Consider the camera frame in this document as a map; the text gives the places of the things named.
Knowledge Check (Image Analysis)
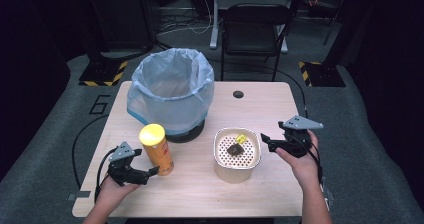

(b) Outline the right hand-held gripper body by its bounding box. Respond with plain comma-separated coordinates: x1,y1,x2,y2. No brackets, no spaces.
278,115,324,158

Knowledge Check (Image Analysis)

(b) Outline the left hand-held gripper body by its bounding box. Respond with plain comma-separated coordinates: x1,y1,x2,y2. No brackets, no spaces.
107,141,148,187

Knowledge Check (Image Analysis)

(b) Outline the orange chip can yellow lid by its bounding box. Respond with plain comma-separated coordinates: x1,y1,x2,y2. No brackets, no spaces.
138,123,175,177

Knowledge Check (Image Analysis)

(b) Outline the tea bag with yellow tag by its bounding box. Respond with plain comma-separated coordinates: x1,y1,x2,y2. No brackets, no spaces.
226,133,249,157

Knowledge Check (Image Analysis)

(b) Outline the beige container with perforated strainer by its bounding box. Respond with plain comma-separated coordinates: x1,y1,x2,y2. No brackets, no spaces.
213,127,262,184

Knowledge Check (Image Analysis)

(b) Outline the black trash bin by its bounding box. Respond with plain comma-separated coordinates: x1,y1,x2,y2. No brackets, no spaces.
165,118,206,144

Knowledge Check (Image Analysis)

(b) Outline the person's left hand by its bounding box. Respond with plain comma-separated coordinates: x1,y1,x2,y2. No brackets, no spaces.
98,175,141,207

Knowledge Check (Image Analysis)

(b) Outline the person's right hand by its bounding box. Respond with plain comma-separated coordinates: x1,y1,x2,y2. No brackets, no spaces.
275,130,321,189

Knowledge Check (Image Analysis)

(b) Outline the grey tape strip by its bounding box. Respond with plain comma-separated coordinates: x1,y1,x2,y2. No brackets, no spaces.
321,183,335,203
67,190,92,202

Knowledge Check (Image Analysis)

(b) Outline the black stand base striped edge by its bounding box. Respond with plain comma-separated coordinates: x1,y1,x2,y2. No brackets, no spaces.
298,61,347,88
78,60,129,87

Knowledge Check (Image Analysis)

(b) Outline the black folding chair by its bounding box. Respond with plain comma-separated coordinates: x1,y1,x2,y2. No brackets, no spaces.
219,3,295,82

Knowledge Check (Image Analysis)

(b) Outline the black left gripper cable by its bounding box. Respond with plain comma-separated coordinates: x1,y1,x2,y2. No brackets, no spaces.
94,146,120,203

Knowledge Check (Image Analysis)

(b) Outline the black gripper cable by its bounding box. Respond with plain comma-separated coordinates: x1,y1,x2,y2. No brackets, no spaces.
308,140,324,185
94,146,120,203

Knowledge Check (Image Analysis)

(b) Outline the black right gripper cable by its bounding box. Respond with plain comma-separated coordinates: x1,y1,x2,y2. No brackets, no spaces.
308,140,324,185

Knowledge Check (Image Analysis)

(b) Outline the white desk frame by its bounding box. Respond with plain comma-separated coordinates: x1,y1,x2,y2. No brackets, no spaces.
209,0,297,54

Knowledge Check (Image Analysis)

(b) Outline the white floor cable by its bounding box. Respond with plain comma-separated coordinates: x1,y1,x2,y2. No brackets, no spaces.
156,0,215,37

